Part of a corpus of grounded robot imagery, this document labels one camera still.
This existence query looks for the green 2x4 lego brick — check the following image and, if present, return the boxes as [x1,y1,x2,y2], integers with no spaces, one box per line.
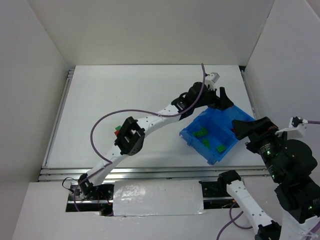
[215,144,227,154]

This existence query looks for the small green lego cube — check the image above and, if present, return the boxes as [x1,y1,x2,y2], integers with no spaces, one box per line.
[201,138,211,149]

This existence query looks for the green rounded lego brick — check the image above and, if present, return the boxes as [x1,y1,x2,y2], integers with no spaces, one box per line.
[192,130,206,138]

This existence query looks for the green 2x3 lego brick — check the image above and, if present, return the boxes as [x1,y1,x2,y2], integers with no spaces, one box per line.
[196,127,208,138]

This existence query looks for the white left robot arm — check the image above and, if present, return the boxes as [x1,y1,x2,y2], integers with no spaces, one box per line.
[78,82,234,199]

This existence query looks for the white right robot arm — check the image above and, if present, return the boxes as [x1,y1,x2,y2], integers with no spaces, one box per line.
[217,116,320,240]

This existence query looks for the blue plastic divided bin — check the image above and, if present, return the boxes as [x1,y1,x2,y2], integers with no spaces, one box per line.
[179,105,254,165]

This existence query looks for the white foil cover sheet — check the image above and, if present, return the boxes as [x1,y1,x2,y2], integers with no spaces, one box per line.
[112,179,205,217]

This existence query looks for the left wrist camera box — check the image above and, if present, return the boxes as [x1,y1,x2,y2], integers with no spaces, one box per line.
[205,72,220,85]

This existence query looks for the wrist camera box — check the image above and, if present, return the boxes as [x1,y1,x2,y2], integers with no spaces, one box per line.
[205,72,220,85]
[275,116,308,140]

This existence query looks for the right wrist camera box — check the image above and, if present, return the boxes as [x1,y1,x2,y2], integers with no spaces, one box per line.
[275,116,308,140]

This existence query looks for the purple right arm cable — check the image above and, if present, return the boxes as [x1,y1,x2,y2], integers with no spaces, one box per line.
[215,119,320,240]

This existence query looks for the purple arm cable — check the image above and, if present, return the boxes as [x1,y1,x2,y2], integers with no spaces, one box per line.
[215,119,320,240]
[74,62,207,213]

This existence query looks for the aluminium front rail frame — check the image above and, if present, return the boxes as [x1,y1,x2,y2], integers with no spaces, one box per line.
[37,166,270,182]

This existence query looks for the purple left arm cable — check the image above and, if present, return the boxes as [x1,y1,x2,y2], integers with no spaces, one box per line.
[74,62,207,213]

